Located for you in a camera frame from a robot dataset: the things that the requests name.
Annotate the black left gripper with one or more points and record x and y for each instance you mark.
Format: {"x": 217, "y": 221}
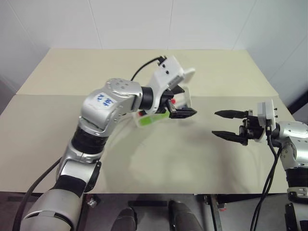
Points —
{"x": 164, "y": 106}

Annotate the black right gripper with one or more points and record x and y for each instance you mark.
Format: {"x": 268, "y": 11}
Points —
{"x": 251, "y": 130}

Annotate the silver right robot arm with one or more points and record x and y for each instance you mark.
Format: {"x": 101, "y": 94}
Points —
{"x": 296, "y": 139}

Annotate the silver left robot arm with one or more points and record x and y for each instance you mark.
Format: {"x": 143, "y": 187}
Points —
{"x": 106, "y": 103}

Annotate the clear box with green lid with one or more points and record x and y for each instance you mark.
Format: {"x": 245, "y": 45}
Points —
{"x": 188, "y": 75}

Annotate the dark brown panel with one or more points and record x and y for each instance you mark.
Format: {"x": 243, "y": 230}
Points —
{"x": 299, "y": 98}

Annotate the dark rounded shape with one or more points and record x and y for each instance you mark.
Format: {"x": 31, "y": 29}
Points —
{"x": 184, "y": 216}
{"x": 125, "y": 220}

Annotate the black crossbar under table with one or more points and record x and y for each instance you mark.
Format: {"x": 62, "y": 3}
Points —
{"x": 148, "y": 203}

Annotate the small silver knob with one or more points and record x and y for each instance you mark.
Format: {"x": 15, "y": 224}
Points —
{"x": 92, "y": 202}

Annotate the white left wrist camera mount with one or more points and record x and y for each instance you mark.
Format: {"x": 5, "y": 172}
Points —
{"x": 168, "y": 69}

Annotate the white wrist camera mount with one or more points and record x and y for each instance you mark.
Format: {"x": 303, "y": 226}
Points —
{"x": 265, "y": 110}
{"x": 168, "y": 69}

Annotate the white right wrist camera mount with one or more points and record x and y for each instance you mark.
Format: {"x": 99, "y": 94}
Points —
{"x": 265, "y": 110}

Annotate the metal table frame leg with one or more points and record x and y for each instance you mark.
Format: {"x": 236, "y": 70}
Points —
{"x": 214, "y": 216}

